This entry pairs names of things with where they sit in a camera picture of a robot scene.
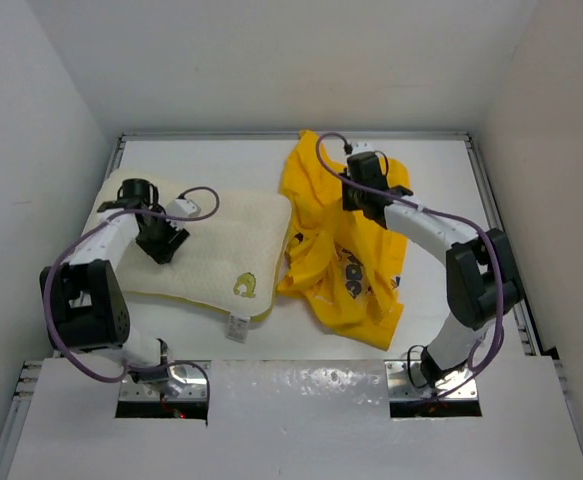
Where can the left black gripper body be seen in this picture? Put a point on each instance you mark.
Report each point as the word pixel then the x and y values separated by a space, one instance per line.
pixel 160 233

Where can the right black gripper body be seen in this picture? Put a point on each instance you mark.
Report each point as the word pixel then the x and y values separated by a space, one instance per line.
pixel 351 196

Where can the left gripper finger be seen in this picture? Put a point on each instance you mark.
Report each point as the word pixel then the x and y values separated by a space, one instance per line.
pixel 159 252
pixel 175 242

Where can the cream quilted pillow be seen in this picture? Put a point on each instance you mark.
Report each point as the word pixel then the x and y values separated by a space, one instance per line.
pixel 230 262

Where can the yellow pillowcase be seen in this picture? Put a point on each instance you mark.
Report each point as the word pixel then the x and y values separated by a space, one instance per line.
pixel 344 265

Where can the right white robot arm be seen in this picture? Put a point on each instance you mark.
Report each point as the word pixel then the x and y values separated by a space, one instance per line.
pixel 482 279

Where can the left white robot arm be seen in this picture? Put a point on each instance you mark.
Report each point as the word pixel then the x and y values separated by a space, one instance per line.
pixel 86 313

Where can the white pillow care label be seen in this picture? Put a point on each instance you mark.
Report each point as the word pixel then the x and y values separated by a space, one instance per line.
pixel 237 328

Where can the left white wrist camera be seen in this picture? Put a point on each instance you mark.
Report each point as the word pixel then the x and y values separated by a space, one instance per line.
pixel 183 208

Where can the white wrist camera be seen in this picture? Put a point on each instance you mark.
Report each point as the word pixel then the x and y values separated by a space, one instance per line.
pixel 359 147
pixel 183 208

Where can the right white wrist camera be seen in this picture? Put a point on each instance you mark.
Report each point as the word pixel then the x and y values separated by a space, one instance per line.
pixel 359 147

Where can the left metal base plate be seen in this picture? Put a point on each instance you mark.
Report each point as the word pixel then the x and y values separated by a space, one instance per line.
pixel 184 382

